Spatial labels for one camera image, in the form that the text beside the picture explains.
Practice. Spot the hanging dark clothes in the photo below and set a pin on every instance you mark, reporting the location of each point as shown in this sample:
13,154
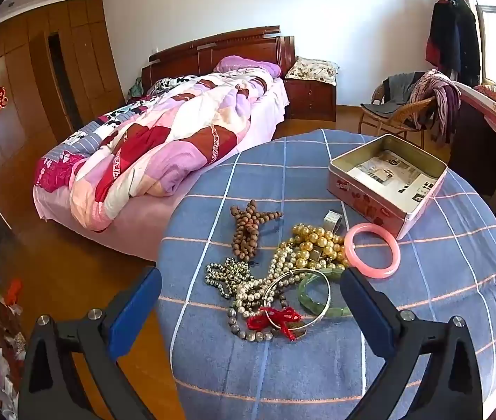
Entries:
453,35

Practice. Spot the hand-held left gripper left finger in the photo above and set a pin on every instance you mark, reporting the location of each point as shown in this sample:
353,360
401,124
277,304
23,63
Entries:
136,310

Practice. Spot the floral pillow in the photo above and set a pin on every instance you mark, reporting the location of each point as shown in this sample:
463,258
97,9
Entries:
311,70

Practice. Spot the pink bangle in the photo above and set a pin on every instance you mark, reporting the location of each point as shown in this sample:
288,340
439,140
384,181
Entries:
393,251

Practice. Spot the wooden bed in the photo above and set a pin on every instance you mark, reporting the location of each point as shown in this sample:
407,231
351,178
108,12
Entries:
230,41

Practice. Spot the wooden nightstand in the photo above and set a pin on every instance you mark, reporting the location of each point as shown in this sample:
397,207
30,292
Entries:
309,100

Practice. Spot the silver bangle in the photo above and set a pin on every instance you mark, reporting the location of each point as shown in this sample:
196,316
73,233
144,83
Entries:
329,293

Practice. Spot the wooden wardrobe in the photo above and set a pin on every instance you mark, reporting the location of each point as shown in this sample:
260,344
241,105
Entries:
16,74

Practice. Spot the pink purple garment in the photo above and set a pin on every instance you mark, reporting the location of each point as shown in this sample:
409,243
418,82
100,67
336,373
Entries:
442,96

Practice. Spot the black white patterned blanket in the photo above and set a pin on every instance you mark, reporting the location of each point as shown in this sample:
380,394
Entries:
165,84

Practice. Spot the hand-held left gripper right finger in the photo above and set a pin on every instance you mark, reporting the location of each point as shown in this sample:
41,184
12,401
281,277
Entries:
364,306

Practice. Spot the pink patchwork quilt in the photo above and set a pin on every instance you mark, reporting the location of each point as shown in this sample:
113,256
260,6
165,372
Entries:
165,140

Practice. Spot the wicker chair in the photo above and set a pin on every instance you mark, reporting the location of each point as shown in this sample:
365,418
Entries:
388,118

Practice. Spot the blue plaid tablecloth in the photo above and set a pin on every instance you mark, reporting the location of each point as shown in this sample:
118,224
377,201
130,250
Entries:
274,380

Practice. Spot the dark desk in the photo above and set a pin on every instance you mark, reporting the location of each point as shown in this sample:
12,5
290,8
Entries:
475,153

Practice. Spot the pink pillow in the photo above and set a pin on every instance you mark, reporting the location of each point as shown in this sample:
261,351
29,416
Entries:
248,66

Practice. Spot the pink metal tin box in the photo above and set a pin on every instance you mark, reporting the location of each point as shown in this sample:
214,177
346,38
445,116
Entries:
361,197

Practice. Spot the teal cloth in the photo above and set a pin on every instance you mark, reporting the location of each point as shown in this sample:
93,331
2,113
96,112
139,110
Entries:
135,89

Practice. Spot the green jade bangle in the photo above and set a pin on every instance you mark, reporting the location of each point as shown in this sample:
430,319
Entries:
305,295

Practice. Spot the grey garment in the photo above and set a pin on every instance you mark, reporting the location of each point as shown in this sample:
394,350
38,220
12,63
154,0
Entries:
396,89

